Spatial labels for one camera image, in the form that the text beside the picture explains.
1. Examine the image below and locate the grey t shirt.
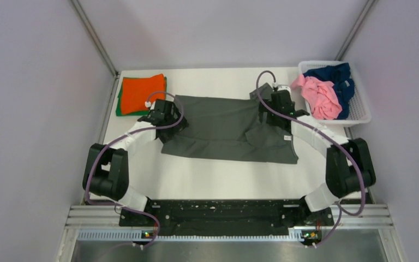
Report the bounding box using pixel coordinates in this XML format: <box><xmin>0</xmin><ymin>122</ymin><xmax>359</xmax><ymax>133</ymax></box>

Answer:
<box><xmin>161</xmin><ymin>84</ymin><xmax>298</xmax><ymax>164</ymax></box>

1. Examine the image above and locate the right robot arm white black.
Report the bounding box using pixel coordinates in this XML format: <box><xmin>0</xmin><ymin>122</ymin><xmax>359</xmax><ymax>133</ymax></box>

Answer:
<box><xmin>259</xmin><ymin>90</ymin><xmax>376</xmax><ymax>225</ymax></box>

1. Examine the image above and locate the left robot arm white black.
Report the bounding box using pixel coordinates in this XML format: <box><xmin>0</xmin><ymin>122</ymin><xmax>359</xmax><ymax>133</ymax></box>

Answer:
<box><xmin>82</xmin><ymin>99</ymin><xmax>189</xmax><ymax>226</ymax></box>

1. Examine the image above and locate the orange folded t shirt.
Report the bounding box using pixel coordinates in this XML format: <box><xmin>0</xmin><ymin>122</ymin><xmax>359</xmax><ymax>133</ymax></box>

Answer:
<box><xmin>120</xmin><ymin>74</ymin><xmax>167</xmax><ymax>116</ymax></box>

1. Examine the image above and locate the pink t shirt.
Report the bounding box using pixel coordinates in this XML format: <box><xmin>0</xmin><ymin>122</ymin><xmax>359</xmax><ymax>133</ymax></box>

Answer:
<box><xmin>291</xmin><ymin>74</ymin><xmax>343</xmax><ymax>120</ymax></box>

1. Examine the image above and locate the navy blue t shirt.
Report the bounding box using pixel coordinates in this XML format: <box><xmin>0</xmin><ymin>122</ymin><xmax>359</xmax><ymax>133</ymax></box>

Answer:
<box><xmin>303</xmin><ymin>63</ymin><xmax>355</xmax><ymax>120</ymax></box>

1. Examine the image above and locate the white plastic basket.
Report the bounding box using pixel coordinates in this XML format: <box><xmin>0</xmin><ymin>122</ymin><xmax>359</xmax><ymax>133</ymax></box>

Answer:
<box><xmin>298</xmin><ymin>61</ymin><xmax>372</xmax><ymax>128</ymax></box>

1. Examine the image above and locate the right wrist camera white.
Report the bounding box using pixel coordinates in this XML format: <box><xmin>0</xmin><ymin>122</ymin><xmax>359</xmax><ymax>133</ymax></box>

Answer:
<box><xmin>273</xmin><ymin>83</ymin><xmax>291</xmax><ymax>93</ymax></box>

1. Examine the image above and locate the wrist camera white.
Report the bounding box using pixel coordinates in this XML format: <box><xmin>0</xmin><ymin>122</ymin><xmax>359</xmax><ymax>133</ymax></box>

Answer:
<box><xmin>145</xmin><ymin>101</ymin><xmax>155</xmax><ymax>110</ymax></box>
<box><xmin>273</xmin><ymin>83</ymin><xmax>291</xmax><ymax>93</ymax></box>

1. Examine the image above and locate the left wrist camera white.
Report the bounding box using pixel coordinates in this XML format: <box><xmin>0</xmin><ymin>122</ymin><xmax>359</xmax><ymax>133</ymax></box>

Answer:
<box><xmin>145</xmin><ymin>101</ymin><xmax>155</xmax><ymax>110</ymax></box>

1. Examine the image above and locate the aluminium frame rail left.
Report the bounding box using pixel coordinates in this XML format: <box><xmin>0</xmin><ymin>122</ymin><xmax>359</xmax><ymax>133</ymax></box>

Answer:
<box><xmin>69</xmin><ymin>0</ymin><xmax>118</xmax><ymax>142</ymax></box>

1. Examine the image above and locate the aluminium frame rail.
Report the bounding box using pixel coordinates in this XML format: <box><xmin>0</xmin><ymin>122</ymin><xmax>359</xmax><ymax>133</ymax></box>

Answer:
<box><xmin>334</xmin><ymin>0</ymin><xmax>379</xmax><ymax>61</ymax></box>
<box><xmin>69</xmin><ymin>0</ymin><xmax>118</xmax><ymax>142</ymax></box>

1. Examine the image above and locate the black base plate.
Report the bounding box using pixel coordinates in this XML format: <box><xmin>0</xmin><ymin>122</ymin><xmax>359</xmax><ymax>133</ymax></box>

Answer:
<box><xmin>119</xmin><ymin>199</ymin><xmax>334</xmax><ymax>236</ymax></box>

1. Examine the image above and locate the aluminium frame rail right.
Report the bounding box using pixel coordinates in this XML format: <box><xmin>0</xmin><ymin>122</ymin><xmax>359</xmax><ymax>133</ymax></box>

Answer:
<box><xmin>334</xmin><ymin>0</ymin><xmax>379</xmax><ymax>61</ymax></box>

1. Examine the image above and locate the white slotted cable duct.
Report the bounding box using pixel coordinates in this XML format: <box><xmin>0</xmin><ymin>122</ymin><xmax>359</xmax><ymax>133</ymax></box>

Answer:
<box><xmin>77</xmin><ymin>229</ymin><xmax>319</xmax><ymax>242</ymax></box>

